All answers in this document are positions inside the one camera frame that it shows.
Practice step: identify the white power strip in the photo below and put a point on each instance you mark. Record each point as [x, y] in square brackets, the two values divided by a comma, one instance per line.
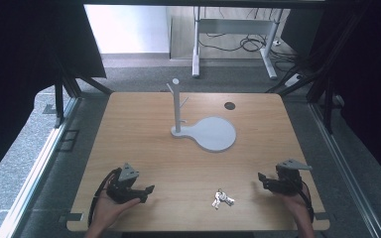
[293, 80]

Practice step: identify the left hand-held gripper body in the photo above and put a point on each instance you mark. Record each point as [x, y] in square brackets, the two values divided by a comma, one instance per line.
[122, 186]

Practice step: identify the bunch of silver keys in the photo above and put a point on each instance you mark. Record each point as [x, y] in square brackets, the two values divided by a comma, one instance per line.
[221, 199]

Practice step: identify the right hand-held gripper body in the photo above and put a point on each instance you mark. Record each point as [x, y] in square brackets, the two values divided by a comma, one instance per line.
[289, 181]

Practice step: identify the person's right hand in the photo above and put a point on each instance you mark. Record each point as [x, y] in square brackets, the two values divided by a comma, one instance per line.
[294, 203]

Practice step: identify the aluminium frame rail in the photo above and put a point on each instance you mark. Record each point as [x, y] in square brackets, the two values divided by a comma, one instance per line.
[33, 178]
[342, 165]

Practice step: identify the white desk frame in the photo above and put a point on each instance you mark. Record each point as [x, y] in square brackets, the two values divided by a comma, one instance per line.
[234, 25]

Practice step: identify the dark round table grommet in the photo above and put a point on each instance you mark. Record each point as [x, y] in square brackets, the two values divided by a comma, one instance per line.
[229, 106]

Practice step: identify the black curtain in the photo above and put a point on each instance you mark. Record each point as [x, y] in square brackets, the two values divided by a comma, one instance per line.
[20, 66]
[367, 82]

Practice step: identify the person's left hand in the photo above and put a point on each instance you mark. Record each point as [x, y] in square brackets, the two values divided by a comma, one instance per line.
[107, 210]

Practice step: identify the grey key stand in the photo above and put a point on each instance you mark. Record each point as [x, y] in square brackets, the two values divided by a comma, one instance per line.
[211, 134]

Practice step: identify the black frame strut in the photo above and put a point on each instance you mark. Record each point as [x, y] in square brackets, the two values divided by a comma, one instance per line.
[327, 105]
[59, 102]

